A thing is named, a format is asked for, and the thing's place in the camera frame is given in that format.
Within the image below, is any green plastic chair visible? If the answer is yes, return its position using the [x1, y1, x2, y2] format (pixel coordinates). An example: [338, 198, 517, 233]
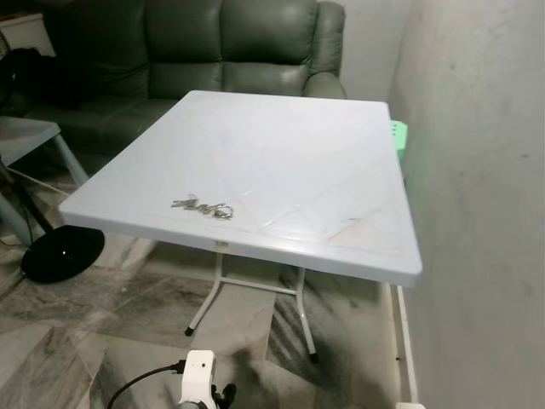
[390, 121, 411, 164]

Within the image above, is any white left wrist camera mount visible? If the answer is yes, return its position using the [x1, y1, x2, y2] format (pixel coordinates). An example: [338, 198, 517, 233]
[177, 350, 216, 409]

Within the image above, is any black bag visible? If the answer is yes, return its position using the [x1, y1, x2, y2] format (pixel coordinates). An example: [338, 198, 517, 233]
[0, 49, 86, 112]

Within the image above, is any white plastic folding table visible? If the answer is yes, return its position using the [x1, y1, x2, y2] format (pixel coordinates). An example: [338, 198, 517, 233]
[58, 89, 424, 363]

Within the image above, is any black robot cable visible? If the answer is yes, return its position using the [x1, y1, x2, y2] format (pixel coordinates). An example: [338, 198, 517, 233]
[106, 362, 186, 409]

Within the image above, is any white pipe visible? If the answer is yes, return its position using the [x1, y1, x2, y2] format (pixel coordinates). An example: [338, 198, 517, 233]
[387, 283, 420, 403]

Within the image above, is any black round stand base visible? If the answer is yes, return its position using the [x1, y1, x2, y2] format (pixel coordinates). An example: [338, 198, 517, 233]
[21, 228, 106, 284]

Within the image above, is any black-headed key with ring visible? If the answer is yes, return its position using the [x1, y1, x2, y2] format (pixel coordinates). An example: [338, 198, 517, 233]
[171, 195, 237, 222]

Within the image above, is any grey side table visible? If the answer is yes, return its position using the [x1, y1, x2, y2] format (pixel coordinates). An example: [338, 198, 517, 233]
[0, 117, 90, 248]

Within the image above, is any green leather sofa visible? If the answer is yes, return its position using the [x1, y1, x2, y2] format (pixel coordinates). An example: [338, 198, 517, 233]
[26, 0, 347, 158]

